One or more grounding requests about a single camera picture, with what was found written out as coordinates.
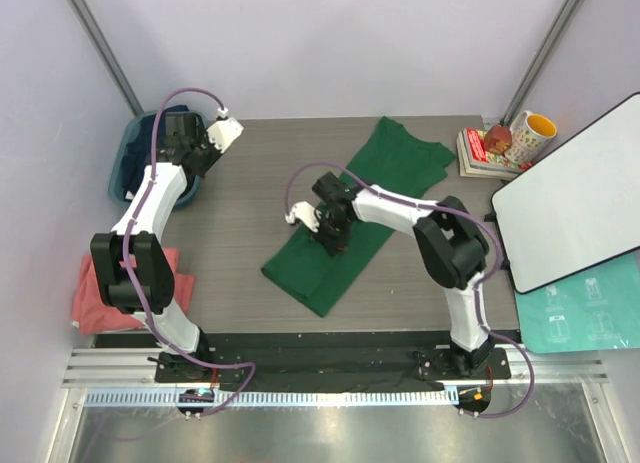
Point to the navy blue t shirt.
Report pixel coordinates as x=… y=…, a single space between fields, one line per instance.
x=136 y=156

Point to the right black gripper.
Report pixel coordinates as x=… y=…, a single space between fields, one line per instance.
x=332 y=245

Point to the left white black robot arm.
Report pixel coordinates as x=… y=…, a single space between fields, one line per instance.
x=133 y=273

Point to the red small box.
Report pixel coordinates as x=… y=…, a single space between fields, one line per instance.
x=497 y=140

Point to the left aluminium frame post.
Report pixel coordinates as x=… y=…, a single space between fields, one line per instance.
x=106 y=54

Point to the teal folding board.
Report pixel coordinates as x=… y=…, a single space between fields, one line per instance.
x=597 y=309

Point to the aluminium rail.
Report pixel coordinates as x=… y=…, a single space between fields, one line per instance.
x=131 y=368

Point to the pink folded t shirt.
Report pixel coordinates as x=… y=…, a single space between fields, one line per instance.
x=91 y=316

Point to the right aluminium frame post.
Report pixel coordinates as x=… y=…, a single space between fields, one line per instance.
x=552 y=38

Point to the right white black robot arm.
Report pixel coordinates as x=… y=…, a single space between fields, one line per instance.
x=452 y=249

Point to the teal plastic basket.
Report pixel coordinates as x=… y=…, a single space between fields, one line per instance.
x=114 y=187

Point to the green t shirt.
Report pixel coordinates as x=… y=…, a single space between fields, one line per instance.
x=393 y=159

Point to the aluminium frame post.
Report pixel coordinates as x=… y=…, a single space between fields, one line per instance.
x=552 y=38
x=106 y=54

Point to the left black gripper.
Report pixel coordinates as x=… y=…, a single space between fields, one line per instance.
x=203 y=137

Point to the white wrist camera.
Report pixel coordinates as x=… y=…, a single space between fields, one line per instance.
x=303 y=213
x=224 y=131

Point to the slotted cable duct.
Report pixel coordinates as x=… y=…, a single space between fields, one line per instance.
x=199 y=397

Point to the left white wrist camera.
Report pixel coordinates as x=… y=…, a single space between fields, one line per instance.
x=224 y=131

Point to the white board black rim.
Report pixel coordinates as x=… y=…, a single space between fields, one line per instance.
x=576 y=208

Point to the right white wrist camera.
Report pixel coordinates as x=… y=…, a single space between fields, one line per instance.
x=303 y=213

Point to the white mug yellow inside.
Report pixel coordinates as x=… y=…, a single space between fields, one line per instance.
x=530 y=132

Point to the stack of books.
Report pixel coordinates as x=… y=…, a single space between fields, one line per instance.
x=475 y=162

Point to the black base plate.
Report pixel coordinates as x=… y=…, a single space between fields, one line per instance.
x=334 y=362

